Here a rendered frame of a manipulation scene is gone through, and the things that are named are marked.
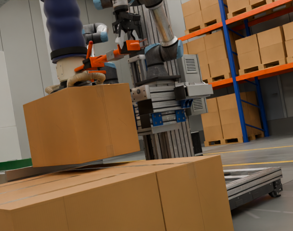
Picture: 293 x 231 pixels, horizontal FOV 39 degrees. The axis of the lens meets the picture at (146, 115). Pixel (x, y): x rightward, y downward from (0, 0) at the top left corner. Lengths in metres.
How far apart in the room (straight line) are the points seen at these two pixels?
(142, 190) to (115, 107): 0.80
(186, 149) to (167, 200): 1.41
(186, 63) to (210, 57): 7.60
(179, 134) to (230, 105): 7.43
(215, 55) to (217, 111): 1.42
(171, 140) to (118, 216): 1.51
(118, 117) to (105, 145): 0.18
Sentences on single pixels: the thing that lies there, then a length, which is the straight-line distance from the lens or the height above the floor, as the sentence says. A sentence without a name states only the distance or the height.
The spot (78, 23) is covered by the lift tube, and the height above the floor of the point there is 1.40.
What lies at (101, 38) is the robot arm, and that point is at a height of 1.41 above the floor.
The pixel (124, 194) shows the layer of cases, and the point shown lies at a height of 0.49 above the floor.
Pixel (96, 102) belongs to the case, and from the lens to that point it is 2.23.
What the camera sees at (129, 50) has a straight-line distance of 1.98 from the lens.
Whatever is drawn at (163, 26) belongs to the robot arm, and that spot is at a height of 1.33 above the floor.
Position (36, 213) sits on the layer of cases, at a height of 0.51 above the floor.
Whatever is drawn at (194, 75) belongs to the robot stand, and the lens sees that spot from 3.20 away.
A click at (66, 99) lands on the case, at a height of 0.94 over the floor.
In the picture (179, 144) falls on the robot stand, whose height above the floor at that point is 0.57.
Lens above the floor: 0.72
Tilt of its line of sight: 2 degrees up
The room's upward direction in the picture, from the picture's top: 10 degrees counter-clockwise
